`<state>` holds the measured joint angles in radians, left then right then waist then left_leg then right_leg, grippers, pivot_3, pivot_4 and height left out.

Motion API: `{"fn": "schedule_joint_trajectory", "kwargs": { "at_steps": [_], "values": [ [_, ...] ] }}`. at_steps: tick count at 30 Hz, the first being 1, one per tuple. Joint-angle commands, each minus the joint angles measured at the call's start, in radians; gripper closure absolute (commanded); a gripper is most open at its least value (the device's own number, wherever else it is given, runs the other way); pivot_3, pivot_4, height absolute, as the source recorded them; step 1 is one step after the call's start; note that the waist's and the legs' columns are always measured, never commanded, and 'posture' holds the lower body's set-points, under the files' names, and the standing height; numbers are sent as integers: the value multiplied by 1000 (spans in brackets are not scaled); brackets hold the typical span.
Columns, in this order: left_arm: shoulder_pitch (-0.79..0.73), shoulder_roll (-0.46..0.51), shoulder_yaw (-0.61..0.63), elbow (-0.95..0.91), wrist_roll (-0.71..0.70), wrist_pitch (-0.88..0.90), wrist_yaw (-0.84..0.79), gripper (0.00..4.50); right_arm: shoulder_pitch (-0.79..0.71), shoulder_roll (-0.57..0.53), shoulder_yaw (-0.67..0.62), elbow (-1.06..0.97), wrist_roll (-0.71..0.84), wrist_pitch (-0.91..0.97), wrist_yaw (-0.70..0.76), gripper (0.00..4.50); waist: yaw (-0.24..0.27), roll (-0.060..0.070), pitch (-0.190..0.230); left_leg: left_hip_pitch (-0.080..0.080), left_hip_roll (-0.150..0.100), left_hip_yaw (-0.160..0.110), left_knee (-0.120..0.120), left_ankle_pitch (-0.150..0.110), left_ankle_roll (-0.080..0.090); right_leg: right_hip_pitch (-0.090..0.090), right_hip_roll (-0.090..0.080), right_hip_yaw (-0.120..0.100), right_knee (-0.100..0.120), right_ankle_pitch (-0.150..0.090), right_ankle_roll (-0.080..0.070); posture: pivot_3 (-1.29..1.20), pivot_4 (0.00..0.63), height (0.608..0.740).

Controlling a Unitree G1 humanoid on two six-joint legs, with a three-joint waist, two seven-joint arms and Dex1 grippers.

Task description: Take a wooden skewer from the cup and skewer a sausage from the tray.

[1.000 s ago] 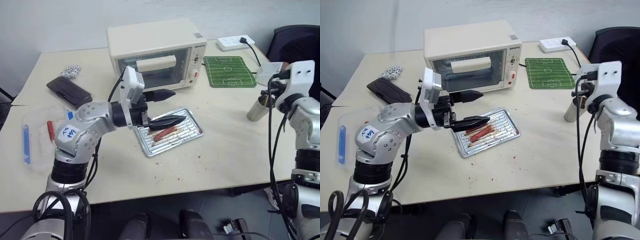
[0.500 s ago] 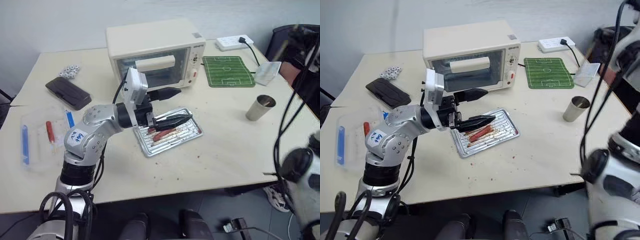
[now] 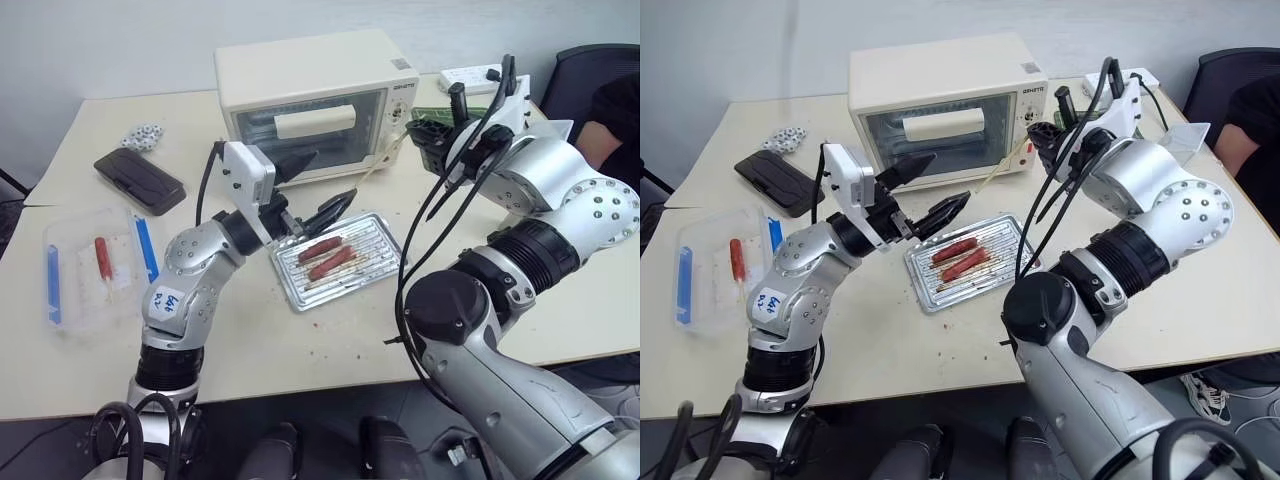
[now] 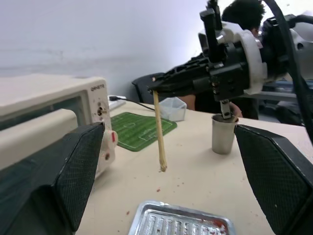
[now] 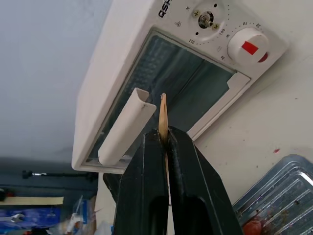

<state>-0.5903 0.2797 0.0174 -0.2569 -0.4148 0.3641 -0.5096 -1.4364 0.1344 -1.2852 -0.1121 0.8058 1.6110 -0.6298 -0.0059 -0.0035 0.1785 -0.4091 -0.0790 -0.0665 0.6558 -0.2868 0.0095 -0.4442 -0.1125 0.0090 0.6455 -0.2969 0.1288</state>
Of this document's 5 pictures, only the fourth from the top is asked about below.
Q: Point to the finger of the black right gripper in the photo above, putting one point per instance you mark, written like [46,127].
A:
[185,68]
[181,85]

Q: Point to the stainless steel cup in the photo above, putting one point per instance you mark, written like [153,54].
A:
[222,137]

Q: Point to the cream toaster oven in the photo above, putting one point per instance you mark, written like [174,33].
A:
[36,122]

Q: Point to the ribbed metal tray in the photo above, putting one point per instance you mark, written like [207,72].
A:
[181,220]

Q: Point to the green soccer field mat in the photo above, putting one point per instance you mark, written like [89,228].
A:
[137,129]

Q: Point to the white power strip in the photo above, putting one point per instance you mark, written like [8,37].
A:
[117,104]

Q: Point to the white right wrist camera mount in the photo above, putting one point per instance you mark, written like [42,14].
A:
[253,61]

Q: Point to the person with black hair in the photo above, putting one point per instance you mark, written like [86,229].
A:
[244,14]

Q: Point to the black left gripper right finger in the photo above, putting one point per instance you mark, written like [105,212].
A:
[274,181]

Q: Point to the long wooden skewer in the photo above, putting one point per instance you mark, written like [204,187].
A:
[160,137]

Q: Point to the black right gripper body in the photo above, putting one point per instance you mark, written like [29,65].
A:
[230,71]

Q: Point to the clear plastic container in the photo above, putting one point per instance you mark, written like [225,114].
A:
[174,109]

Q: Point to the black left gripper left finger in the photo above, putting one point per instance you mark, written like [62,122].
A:
[73,171]

